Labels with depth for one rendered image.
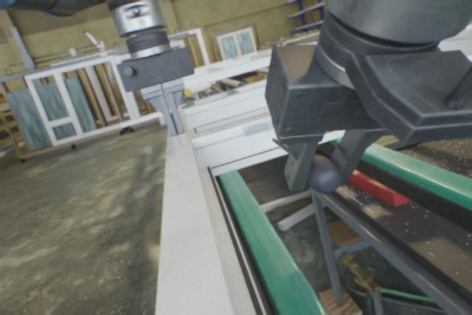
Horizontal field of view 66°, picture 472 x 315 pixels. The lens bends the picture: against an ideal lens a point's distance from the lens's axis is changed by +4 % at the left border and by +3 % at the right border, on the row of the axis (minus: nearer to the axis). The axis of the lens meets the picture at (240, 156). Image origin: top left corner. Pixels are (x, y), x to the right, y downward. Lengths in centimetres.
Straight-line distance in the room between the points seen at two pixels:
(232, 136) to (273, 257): 31
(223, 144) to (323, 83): 40
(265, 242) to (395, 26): 25
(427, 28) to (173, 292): 21
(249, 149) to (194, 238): 38
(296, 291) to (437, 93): 19
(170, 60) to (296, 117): 44
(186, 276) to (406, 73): 18
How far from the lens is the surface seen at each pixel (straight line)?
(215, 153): 63
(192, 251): 27
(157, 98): 70
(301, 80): 25
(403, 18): 22
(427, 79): 22
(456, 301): 77
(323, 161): 36
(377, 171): 55
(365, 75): 22
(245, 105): 105
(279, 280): 33
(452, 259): 81
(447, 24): 23
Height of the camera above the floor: 107
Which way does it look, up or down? 17 degrees down
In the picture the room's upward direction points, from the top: 15 degrees counter-clockwise
